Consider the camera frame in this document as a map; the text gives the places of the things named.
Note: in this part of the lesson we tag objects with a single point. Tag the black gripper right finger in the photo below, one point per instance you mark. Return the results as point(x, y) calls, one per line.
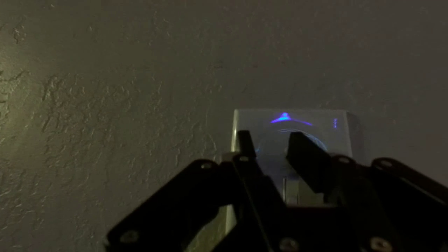
point(373, 200)

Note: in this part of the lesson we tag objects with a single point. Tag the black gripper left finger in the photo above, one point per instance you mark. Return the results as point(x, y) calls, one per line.
point(219, 186)

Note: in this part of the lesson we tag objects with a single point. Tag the white wall light switch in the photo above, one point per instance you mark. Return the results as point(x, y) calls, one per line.
point(275, 140)

